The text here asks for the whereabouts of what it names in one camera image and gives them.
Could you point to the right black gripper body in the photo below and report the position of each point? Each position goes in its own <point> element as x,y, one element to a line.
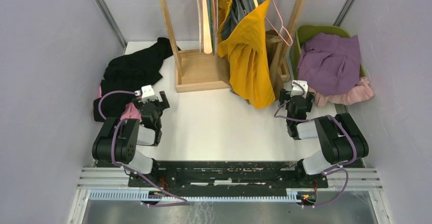
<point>288,112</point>

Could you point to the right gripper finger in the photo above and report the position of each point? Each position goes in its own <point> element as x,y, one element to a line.
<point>310,99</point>
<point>283,96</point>

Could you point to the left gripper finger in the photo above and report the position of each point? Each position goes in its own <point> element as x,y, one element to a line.
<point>164,101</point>
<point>136,101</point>

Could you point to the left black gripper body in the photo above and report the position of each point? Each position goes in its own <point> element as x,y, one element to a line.
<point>158,107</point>

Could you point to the yellow garment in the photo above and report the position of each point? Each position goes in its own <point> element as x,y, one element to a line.
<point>241,40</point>

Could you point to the pink wire hanger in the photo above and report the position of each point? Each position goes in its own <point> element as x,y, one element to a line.
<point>282,32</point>
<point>214,27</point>

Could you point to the tan pleated skirt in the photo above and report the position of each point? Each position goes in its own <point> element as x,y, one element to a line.
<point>278,76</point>

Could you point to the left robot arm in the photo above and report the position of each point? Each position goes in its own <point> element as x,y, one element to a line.
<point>118,139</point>

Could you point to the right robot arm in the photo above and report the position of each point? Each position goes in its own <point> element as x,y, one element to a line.
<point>341,141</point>

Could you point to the wooden hanger rack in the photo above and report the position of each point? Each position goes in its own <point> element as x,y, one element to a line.
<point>194,70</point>

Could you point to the beige wooden hanger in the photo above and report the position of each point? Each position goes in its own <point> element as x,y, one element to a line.
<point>204,27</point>

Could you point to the green plastic hanger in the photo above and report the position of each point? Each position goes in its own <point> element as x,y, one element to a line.
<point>209,10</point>

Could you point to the black garment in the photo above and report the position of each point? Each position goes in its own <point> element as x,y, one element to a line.
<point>132,71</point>

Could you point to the purple garment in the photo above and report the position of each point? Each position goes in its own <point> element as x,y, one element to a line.
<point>330,64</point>

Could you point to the light pink ruffled garment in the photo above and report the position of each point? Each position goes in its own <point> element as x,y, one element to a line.
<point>360,92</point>

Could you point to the green plastic bin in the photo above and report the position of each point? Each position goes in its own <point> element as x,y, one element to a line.
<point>305,33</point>

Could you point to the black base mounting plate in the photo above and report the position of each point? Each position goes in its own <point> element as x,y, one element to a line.
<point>232,178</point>

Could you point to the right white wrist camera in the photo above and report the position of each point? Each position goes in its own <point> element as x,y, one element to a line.
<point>299,88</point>

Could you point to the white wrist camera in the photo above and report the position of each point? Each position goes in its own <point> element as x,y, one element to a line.
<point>299,88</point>
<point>146,94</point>

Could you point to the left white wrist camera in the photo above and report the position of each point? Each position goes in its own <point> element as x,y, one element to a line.
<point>146,94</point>

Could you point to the aluminium frame rail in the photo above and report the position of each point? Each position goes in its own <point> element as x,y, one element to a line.
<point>103,195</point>

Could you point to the blue wire hanger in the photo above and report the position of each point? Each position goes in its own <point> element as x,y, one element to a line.
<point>216,22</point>

